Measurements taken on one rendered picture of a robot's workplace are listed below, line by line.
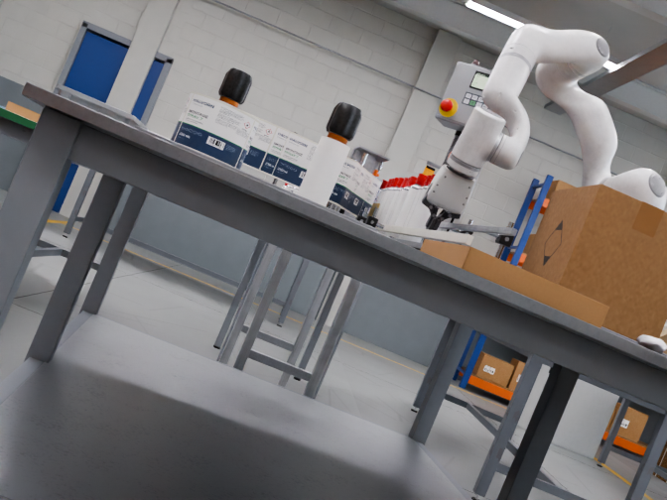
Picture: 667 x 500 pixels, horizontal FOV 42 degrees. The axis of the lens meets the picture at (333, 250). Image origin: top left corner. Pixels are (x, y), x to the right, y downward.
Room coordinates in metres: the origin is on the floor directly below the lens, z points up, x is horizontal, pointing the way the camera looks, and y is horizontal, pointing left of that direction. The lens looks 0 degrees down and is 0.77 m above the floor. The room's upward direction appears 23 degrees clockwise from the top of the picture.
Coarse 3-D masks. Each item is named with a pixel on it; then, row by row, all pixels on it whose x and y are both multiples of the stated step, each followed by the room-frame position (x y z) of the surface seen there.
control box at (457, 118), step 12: (456, 72) 2.66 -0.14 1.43; (468, 72) 2.64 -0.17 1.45; (456, 84) 2.65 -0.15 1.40; (468, 84) 2.63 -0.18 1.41; (444, 96) 2.66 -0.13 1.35; (456, 96) 2.64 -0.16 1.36; (456, 108) 2.64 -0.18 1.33; (468, 108) 2.62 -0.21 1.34; (444, 120) 2.66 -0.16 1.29; (456, 120) 2.63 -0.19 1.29
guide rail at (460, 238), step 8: (384, 224) 2.54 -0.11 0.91; (392, 232) 2.42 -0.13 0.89; (400, 232) 2.31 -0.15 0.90; (408, 232) 2.22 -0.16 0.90; (416, 232) 2.14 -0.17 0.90; (424, 232) 2.07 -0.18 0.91; (432, 232) 2.00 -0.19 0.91; (440, 232) 1.93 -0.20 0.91; (448, 232) 1.87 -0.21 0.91; (440, 240) 1.94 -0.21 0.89; (448, 240) 1.85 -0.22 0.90; (456, 240) 1.79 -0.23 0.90; (464, 240) 1.74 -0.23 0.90
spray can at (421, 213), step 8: (432, 176) 2.38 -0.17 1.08; (424, 192) 2.36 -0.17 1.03; (416, 208) 2.37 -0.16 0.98; (424, 208) 2.36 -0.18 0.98; (416, 216) 2.36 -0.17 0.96; (424, 216) 2.36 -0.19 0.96; (408, 224) 2.37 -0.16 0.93; (416, 224) 2.36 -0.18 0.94; (424, 224) 2.36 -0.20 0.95; (416, 240) 2.36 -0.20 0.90
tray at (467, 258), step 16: (432, 240) 1.64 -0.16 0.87; (448, 256) 1.50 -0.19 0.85; (464, 256) 1.41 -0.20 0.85; (480, 256) 1.40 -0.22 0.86; (480, 272) 1.40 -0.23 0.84; (496, 272) 1.41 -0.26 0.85; (512, 272) 1.41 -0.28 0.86; (528, 272) 1.41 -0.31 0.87; (512, 288) 1.41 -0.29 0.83; (528, 288) 1.41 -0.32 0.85; (544, 288) 1.42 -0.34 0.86; (560, 288) 1.42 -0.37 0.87; (544, 304) 1.42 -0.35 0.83; (560, 304) 1.42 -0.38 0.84; (576, 304) 1.43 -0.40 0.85; (592, 304) 1.43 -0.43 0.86; (592, 320) 1.43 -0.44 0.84
